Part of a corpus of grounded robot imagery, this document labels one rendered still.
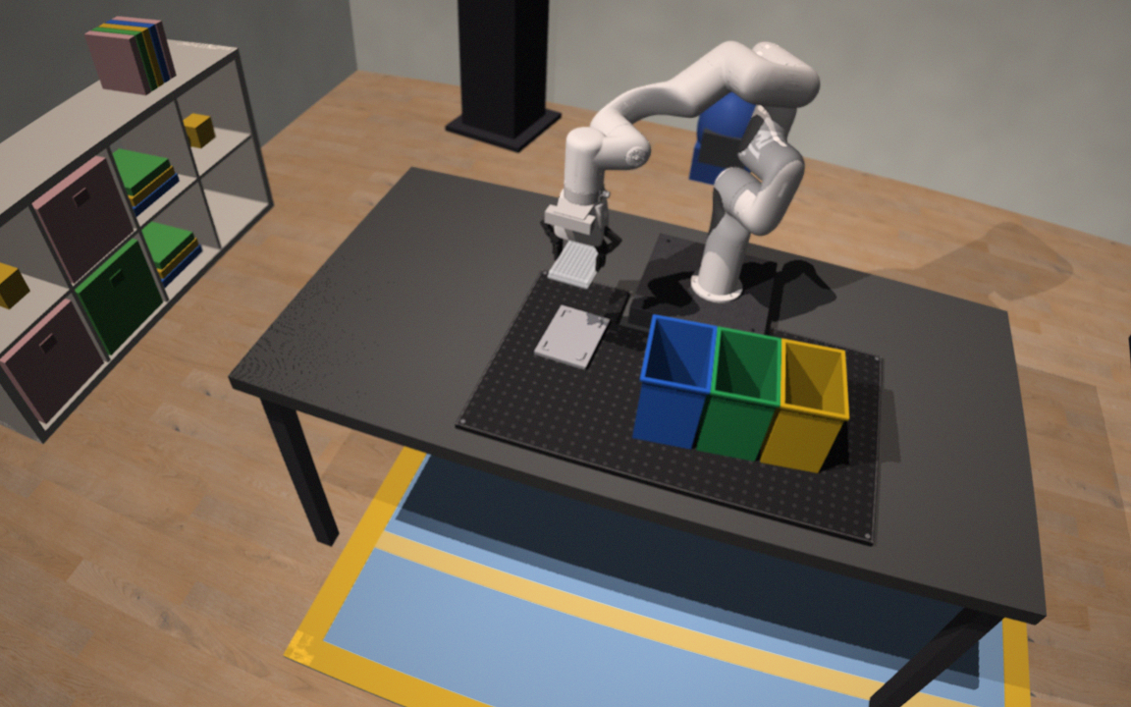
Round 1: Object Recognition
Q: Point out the green open-top bin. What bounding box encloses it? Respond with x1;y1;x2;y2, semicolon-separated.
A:
696;329;782;462

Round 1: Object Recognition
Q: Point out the blue bin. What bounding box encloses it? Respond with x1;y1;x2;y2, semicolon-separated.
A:
632;316;717;450

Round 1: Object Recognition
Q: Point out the yellow open-top bin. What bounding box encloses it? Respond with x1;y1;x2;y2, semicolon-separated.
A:
760;340;849;473

